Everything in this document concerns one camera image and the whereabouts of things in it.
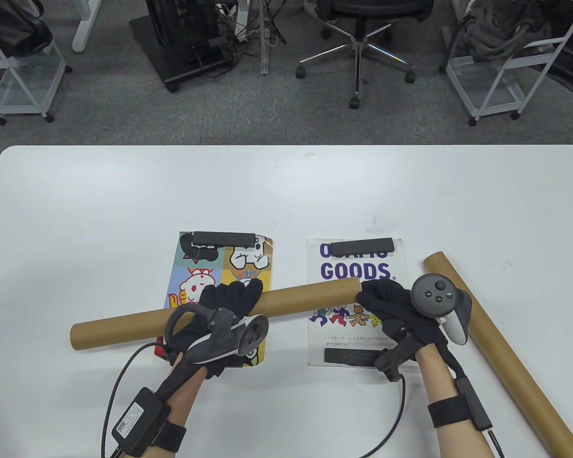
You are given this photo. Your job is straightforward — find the black wheeled platform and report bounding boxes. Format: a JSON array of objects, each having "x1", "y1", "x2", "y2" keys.
[{"x1": 129, "y1": 17, "x2": 237, "y2": 94}]

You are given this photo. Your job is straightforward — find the person's right forearm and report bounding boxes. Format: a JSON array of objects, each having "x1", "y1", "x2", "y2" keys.
[{"x1": 418, "y1": 343, "x2": 495, "y2": 458}]

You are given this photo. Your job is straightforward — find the white wheeled cart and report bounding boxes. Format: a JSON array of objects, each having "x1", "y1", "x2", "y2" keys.
[
  {"x1": 440, "y1": 0, "x2": 573, "y2": 127},
  {"x1": 0, "y1": 19, "x2": 73, "y2": 125}
]

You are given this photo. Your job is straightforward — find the colourful cartoon animal poster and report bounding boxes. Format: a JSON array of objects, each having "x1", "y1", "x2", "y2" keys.
[{"x1": 155, "y1": 231, "x2": 274, "y2": 365}]

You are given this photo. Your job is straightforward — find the brown cardboard mailing tube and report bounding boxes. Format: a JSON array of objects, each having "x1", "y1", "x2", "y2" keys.
[
  {"x1": 70, "y1": 278, "x2": 362, "y2": 351},
  {"x1": 423, "y1": 251, "x2": 573, "y2": 458}
]

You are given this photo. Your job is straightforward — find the white cable channel post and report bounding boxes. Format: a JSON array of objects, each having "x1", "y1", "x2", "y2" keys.
[{"x1": 259, "y1": 0, "x2": 271, "y2": 76}]

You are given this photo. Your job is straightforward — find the tangle of black cables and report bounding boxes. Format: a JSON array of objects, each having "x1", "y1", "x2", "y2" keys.
[{"x1": 215, "y1": 0, "x2": 287, "y2": 48}]

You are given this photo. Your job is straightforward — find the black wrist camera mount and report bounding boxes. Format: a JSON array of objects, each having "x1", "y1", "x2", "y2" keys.
[{"x1": 374, "y1": 334, "x2": 428, "y2": 382}]

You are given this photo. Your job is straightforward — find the black wrist sensor box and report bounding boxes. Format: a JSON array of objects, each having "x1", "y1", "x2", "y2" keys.
[
  {"x1": 111, "y1": 387, "x2": 170, "y2": 456},
  {"x1": 454, "y1": 375, "x2": 492, "y2": 431}
]

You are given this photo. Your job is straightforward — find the white poster purple lettering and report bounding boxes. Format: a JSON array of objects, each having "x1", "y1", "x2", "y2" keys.
[{"x1": 307, "y1": 238, "x2": 409, "y2": 368}]

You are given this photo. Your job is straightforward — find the black computer tower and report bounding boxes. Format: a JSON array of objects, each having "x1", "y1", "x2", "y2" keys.
[{"x1": 145, "y1": 0, "x2": 220, "y2": 48}]

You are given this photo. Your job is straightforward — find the black shoulder bag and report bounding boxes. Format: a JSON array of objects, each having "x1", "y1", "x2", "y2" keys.
[{"x1": 0, "y1": 0, "x2": 53, "y2": 59}]

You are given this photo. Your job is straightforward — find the grey crumpled cloth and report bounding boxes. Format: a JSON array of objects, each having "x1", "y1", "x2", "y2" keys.
[{"x1": 458, "y1": 0, "x2": 554, "y2": 60}]

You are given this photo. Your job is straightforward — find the black bar weight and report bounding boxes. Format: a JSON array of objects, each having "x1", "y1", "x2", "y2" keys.
[
  {"x1": 192, "y1": 231, "x2": 256, "y2": 249},
  {"x1": 324, "y1": 347, "x2": 387, "y2": 368},
  {"x1": 331, "y1": 237, "x2": 395, "y2": 256}
]

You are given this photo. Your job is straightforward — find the black wrist strap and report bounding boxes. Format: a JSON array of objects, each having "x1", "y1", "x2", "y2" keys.
[
  {"x1": 153, "y1": 420, "x2": 188, "y2": 454},
  {"x1": 427, "y1": 396, "x2": 468, "y2": 427}
]

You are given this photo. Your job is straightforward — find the person's left forearm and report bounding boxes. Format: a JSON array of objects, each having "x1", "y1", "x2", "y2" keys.
[{"x1": 150, "y1": 365, "x2": 206, "y2": 458}]

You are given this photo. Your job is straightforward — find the black office chair chrome base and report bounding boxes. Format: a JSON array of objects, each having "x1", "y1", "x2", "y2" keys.
[{"x1": 296, "y1": 0, "x2": 435, "y2": 109}]

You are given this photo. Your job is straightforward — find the grey white hand controller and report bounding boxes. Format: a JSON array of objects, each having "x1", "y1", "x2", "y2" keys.
[
  {"x1": 166, "y1": 304, "x2": 269, "y2": 365},
  {"x1": 411, "y1": 273, "x2": 472, "y2": 345}
]

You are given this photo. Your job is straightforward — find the white desk leg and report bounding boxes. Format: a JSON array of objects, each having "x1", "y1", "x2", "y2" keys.
[{"x1": 72, "y1": 0, "x2": 105, "y2": 54}]

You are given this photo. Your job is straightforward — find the person's right hand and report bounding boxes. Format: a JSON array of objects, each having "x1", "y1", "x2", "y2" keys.
[{"x1": 356, "y1": 279, "x2": 453, "y2": 351}]

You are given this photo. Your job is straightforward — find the person's left hand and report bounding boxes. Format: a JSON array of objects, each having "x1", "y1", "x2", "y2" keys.
[{"x1": 164, "y1": 279, "x2": 265, "y2": 381}]

